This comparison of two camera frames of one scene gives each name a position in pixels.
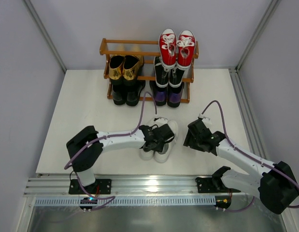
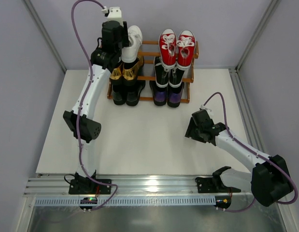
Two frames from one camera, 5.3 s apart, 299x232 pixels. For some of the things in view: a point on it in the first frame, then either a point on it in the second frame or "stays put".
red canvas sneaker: (186, 44) stays put
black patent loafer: (134, 88) stays put
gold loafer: (115, 66) stays put
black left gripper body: (165, 133) -> (125, 34)
